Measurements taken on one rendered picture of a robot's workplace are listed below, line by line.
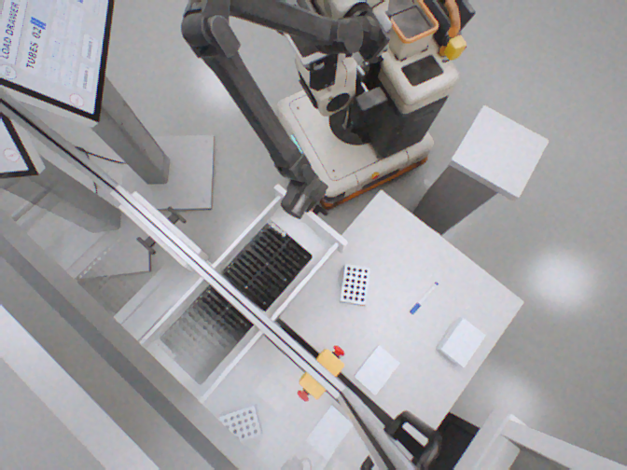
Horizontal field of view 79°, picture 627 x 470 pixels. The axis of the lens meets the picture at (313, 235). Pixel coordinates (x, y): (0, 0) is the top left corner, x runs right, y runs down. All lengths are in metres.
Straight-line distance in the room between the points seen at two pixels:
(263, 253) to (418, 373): 0.63
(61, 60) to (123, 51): 1.47
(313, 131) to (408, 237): 0.90
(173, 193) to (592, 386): 2.44
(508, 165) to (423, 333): 0.71
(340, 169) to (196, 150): 0.87
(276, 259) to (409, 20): 1.00
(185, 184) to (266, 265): 1.20
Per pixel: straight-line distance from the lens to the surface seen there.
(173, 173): 2.31
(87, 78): 1.47
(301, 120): 2.07
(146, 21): 3.01
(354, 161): 1.98
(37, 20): 1.50
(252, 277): 1.17
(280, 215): 1.27
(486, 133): 1.64
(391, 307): 1.32
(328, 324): 1.29
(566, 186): 2.70
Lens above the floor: 2.05
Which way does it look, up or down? 75 degrees down
